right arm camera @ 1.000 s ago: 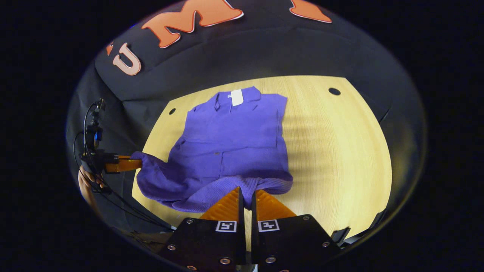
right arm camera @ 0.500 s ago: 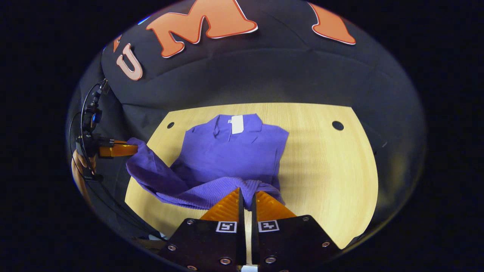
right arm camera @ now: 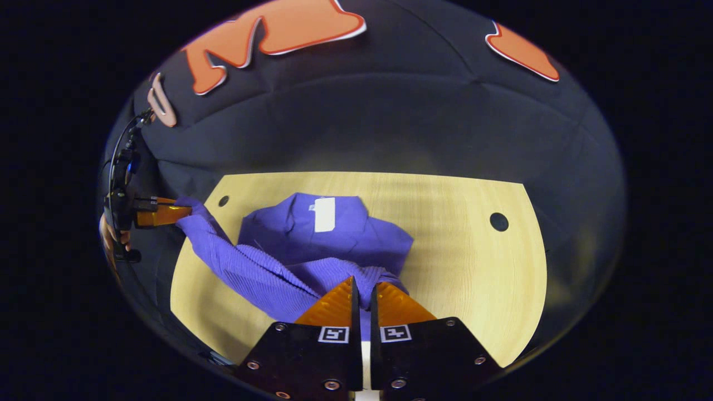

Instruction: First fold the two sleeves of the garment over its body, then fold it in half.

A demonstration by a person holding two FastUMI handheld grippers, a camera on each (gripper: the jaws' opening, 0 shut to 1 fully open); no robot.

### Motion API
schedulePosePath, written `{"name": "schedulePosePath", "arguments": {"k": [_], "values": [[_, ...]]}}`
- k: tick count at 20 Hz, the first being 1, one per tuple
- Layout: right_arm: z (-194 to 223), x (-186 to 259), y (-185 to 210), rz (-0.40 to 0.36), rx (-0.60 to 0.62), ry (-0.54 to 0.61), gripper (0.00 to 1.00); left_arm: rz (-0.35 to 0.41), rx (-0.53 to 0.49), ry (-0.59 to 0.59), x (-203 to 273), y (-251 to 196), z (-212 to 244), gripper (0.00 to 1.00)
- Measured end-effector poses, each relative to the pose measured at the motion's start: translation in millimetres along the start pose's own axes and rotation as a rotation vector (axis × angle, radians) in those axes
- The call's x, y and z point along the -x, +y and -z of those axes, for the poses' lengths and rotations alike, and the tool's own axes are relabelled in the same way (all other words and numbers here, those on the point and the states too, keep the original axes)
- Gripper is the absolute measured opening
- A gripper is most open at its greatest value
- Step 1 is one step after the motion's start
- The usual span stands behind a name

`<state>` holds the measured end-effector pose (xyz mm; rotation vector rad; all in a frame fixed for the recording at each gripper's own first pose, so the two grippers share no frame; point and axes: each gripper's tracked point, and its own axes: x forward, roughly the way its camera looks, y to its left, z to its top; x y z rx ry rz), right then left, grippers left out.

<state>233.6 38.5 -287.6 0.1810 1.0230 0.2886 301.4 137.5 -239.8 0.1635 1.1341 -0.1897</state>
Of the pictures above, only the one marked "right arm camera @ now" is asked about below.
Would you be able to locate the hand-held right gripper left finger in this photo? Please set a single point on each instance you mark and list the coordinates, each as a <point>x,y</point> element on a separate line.
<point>357,356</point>

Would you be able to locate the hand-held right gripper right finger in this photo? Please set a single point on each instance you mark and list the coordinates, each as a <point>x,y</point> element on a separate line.
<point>375,356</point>

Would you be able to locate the black backdrop cloth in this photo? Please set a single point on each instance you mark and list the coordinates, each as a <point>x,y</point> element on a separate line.
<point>418,111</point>

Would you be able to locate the purple ribbed garment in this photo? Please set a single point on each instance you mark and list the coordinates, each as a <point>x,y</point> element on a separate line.
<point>267,273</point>

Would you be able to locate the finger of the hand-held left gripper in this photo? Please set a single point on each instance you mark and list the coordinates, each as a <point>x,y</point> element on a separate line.
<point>164,215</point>
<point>164,200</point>

